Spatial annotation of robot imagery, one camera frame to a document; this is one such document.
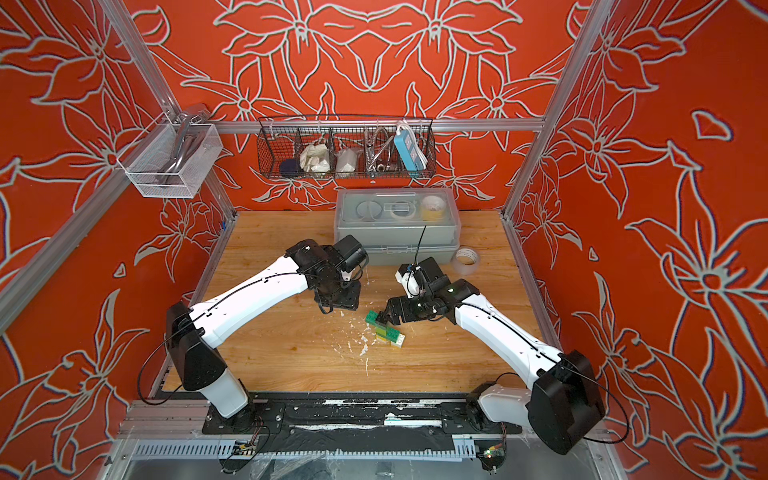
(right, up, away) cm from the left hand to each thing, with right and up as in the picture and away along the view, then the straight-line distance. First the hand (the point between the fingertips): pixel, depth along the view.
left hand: (354, 302), depth 76 cm
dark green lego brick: (+4, -5, +4) cm, 8 cm away
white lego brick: (+12, -13, +6) cm, 19 cm away
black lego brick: (+8, -4, +1) cm, 8 cm away
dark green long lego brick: (+10, -10, +6) cm, 16 cm away
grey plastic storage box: (+13, +21, +17) cm, 30 cm away
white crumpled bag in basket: (-14, +42, +16) cm, 47 cm away
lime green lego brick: (+7, -9, +4) cm, 12 cm away
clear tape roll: (+37, +8, +27) cm, 47 cm away
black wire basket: (-5, +48, +23) cm, 53 cm away
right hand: (+10, -4, +3) cm, 11 cm away
